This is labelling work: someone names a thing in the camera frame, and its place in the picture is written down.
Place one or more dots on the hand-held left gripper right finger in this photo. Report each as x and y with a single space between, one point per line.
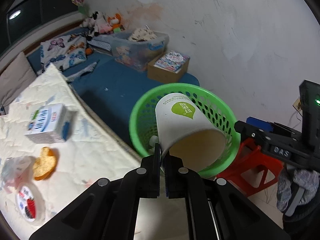
167 177

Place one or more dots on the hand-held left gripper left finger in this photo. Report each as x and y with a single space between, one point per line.
157 170

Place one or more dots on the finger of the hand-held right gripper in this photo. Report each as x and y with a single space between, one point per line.
250 132
258 123

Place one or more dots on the green plastic basket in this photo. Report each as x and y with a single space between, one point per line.
133 127

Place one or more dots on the white paper cup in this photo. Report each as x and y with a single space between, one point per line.
185 125

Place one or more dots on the red plastic stool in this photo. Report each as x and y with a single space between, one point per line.
250 170

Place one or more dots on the white quilted mat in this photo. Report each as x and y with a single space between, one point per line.
87 160

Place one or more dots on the blue bed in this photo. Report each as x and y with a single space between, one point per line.
112 87

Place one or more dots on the cardboard box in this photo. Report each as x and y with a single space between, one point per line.
160 73

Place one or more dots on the stack of colourful books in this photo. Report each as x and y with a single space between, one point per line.
172 60

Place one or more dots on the orange bread piece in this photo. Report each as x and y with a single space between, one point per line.
45 165

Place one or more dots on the clear plastic storage box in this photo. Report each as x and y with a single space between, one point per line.
135 55

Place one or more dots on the white blue milk carton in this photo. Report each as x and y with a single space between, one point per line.
45 122

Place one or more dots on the grey striped cloth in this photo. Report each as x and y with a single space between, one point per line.
82 71

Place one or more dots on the white lidded jelly cup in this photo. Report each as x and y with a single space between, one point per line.
27 200

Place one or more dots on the patterned cloth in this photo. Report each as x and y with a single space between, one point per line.
143 33

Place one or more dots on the small orange ball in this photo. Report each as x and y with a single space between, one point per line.
88 51

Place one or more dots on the clear plastic bag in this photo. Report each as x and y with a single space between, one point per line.
15 170

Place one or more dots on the butterfly print pillow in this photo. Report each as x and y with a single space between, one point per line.
62 52

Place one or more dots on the pink plush toy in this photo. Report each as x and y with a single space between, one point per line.
105 27

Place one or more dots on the orange fox plush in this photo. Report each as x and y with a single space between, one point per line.
115 21

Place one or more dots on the black white cow plush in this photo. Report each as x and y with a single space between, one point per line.
93 21

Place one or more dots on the beige pillow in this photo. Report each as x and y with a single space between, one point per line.
15 77

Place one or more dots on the dark window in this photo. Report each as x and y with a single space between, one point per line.
37 17

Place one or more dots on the beige wall socket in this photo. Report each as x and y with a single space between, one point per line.
297 103

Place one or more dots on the paper flower wall decoration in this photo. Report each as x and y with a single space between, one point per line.
78 1

